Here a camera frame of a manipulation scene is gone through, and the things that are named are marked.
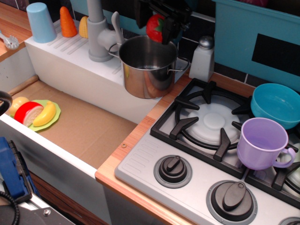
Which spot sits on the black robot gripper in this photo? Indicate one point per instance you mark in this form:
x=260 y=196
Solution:
x=176 y=13

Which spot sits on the red toy strawberry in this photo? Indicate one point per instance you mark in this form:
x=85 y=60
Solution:
x=154 y=28

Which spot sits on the stainless steel pot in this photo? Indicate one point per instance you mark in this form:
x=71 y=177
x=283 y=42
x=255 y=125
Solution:
x=148 y=67

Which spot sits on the grey toy faucet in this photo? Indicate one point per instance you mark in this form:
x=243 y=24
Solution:
x=101 y=38

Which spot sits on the white salt shaker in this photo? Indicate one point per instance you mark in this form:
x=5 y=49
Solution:
x=202 y=66

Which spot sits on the yellow toy corn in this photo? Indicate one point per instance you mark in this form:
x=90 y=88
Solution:
x=83 y=27

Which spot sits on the black stove grate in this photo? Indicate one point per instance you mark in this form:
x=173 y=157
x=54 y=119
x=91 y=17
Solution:
x=204 y=121

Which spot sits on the light blue plastic cup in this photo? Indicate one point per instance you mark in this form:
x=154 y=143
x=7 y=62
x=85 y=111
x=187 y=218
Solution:
x=41 y=24

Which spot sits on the brown cardboard sheet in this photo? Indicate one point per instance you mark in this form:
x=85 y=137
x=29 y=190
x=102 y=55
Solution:
x=84 y=130

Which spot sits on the blue plastic bowl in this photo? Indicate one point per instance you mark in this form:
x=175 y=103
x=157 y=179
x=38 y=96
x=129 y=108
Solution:
x=276 y=102

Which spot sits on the green plastic plate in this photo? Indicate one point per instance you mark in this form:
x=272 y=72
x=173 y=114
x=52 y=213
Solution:
x=43 y=103

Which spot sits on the yellow toy banana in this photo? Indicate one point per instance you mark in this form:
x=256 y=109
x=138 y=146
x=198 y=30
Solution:
x=46 y=115

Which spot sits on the white slotted spoon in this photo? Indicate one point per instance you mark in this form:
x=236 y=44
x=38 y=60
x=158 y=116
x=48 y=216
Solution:
x=11 y=42

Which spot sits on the grey toy stove top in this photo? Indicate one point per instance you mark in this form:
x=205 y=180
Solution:
x=275 y=189

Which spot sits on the small black stove knob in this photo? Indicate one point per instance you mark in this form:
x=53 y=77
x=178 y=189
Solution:
x=173 y=171

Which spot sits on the purple plastic cup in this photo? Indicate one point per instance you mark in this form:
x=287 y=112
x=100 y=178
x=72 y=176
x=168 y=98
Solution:
x=263 y=144

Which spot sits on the red toy apple slice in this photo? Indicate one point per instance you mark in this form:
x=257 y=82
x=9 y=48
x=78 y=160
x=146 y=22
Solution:
x=28 y=112

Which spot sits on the yellow toy lemon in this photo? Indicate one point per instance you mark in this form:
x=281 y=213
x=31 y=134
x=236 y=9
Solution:
x=16 y=104

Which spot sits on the large black stove knob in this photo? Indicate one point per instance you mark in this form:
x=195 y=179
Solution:
x=231 y=203

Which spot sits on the blue clamp device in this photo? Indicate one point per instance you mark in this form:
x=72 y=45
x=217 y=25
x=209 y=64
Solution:
x=17 y=180

